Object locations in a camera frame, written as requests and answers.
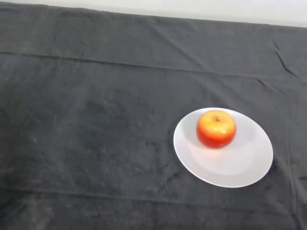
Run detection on red yellow apple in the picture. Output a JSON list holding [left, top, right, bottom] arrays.
[[196, 110, 237, 150]]

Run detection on white round plate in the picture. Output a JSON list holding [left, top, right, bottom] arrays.
[[173, 107, 274, 188]]

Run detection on black cloth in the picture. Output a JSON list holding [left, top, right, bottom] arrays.
[[0, 1, 307, 230]]

